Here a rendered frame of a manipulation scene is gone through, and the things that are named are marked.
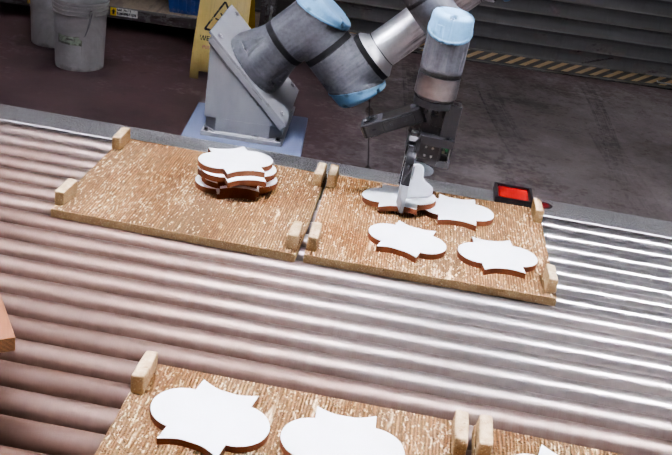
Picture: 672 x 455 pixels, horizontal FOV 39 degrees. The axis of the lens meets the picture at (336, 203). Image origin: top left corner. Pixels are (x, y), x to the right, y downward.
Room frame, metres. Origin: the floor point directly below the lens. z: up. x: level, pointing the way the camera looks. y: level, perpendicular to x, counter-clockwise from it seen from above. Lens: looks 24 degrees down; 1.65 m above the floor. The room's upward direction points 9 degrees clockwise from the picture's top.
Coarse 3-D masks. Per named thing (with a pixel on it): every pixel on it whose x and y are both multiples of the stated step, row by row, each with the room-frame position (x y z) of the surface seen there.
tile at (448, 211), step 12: (444, 204) 1.60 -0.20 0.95; (456, 204) 1.61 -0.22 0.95; (468, 204) 1.62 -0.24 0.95; (432, 216) 1.56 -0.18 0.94; (444, 216) 1.55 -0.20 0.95; (456, 216) 1.56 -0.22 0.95; (468, 216) 1.56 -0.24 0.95; (480, 216) 1.57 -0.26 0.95; (492, 216) 1.58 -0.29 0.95; (468, 228) 1.53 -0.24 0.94
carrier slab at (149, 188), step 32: (128, 160) 1.61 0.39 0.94; (160, 160) 1.63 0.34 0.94; (192, 160) 1.66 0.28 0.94; (96, 192) 1.46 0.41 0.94; (128, 192) 1.48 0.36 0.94; (160, 192) 1.49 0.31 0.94; (192, 192) 1.51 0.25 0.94; (288, 192) 1.58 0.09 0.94; (320, 192) 1.61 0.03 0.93; (96, 224) 1.37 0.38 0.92; (128, 224) 1.36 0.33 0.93; (160, 224) 1.37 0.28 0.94; (192, 224) 1.39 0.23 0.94; (224, 224) 1.41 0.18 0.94; (256, 224) 1.43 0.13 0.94; (288, 224) 1.44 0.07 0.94; (288, 256) 1.34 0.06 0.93
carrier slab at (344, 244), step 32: (352, 192) 1.62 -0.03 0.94; (352, 224) 1.48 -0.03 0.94; (416, 224) 1.52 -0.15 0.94; (512, 224) 1.58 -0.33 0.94; (320, 256) 1.35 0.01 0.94; (352, 256) 1.36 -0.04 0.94; (384, 256) 1.38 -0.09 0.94; (448, 256) 1.41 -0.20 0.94; (544, 256) 1.47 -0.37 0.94; (480, 288) 1.33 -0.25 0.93; (512, 288) 1.34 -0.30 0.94; (544, 288) 1.35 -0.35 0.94
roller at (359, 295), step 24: (24, 240) 1.31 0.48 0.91; (48, 240) 1.31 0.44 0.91; (72, 240) 1.31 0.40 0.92; (96, 240) 1.32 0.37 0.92; (168, 264) 1.29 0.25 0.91; (192, 264) 1.29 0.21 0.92; (216, 264) 1.30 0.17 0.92; (288, 288) 1.28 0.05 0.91; (312, 288) 1.28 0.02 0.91; (336, 288) 1.28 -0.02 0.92; (360, 288) 1.29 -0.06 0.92; (408, 312) 1.26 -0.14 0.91; (432, 312) 1.26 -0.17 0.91; (456, 312) 1.27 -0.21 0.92; (480, 312) 1.27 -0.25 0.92; (552, 336) 1.25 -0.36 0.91; (576, 336) 1.25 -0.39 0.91; (600, 336) 1.26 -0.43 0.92; (624, 336) 1.27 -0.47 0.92
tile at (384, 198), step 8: (384, 184) 1.65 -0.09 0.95; (368, 192) 1.60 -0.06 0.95; (376, 192) 1.61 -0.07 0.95; (384, 192) 1.61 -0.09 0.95; (392, 192) 1.61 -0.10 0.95; (368, 200) 1.57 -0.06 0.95; (376, 200) 1.56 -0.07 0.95; (384, 200) 1.57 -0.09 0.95; (392, 200) 1.57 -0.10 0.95; (408, 200) 1.57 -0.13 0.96; (416, 200) 1.58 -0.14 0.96; (424, 200) 1.58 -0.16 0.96; (432, 200) 1.58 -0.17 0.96; (384, 208) 1.54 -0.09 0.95; (392, 208) 1.55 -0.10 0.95; (408, 208) 1.54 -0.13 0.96; (416, 208) 1.54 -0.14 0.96; (424, 208) 1.56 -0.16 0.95
